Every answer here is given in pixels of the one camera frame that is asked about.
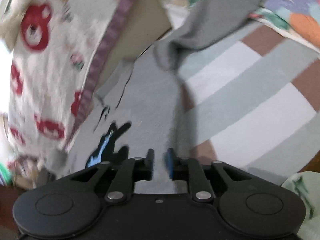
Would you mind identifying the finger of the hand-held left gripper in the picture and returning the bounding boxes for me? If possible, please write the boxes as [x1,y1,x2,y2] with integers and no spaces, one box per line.
[86,122,132,168]

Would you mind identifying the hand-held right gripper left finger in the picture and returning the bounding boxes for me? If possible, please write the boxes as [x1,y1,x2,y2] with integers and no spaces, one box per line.
[70,149,155,203]

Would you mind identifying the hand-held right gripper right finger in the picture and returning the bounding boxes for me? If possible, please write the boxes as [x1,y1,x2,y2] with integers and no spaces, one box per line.
[167,147,252,203]

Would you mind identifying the grey knit sweater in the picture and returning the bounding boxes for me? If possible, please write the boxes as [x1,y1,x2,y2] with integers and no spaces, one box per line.
[60,0,283,195]

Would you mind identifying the white bear-print quilt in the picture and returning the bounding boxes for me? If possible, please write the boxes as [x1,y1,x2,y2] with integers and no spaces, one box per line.
[0,0,140,188]

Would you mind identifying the light green cloth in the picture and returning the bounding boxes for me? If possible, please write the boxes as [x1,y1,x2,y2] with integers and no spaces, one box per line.
[281,171,320,240]

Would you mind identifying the floral patchwork quilt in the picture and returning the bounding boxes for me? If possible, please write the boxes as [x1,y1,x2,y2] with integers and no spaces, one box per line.
[147,0,320,53]

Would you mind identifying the beige bed frame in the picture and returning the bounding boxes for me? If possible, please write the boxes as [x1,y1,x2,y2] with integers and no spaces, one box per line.
[97,0,173,88]

